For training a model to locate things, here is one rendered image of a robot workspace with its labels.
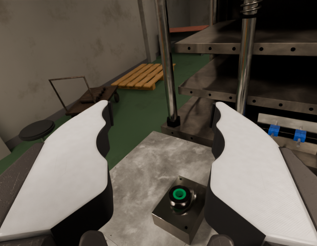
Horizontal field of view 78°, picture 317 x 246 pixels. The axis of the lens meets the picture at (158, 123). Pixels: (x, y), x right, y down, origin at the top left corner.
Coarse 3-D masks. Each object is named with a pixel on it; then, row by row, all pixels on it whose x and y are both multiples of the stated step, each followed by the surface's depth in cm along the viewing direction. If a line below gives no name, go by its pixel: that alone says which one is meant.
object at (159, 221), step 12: (180, 180) 81; (168, 192) 77; (192, 192) 77; (204, 192) 75; (168, 204) 72; (192, 204) 73; (204, 204) 70; (156, 216) 69; (168, 216) 68; (180, 216) 68; (192, 216) 67; (168, 228) 69; (180, 228) 64; (192, 228) 64; (192, 240) 67
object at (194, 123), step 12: (180, 108) 149; (192, 108) 147; (204, 108) 144; (252, 108) 135; (180, 120) 135; (192, 120) 133; (204, 120) 131; (252, 120) 124; (168, 132) 131; (180, 132) 125; (192, 132) 122; (204, 132) 120; (204, 144) 118; (300, 156) 94; (312, 156) 93; (312, 168) 88
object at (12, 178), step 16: (16, 160) 7; (32, 160) 7; (0, 176) 6; (16, 176) 6; (0, 192) 6; (16, 192) 6; (0, 208) 5; (0, 224) 5; (16, 240) 5; (32, 240) 5; (48, 240) 5
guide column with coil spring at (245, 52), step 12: (252, 0) 74; (252, 12) 76; (252, 24) 78; (252, 36) 81; (240, 48) 86; (252, 48) 84; (240, 60) 88; (240, 72) 90; (240, 84) 93; (240, 96) 96; (240, 108) 99
